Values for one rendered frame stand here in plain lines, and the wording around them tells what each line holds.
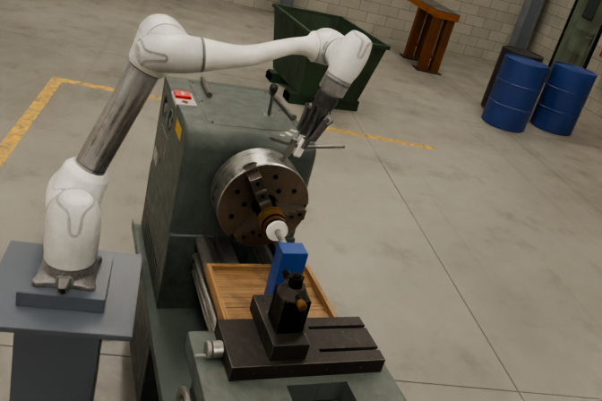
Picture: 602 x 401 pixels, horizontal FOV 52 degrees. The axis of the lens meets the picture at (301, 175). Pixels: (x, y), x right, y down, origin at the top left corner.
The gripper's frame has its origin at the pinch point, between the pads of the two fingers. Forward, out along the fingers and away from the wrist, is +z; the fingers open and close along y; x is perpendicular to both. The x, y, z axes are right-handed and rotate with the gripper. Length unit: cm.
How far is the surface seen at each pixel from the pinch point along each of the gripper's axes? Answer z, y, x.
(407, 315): 89, 17, -168
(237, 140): 9.6, 15.8, 11.4
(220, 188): 22.4, 2.9, 19.1
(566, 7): -235, 505, -971
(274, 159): 7.0, 0.1, 7.0
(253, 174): 12.8, -1.9, 14.2
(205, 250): 47.5, 4.0, 10.9
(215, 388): 45, -58, 44
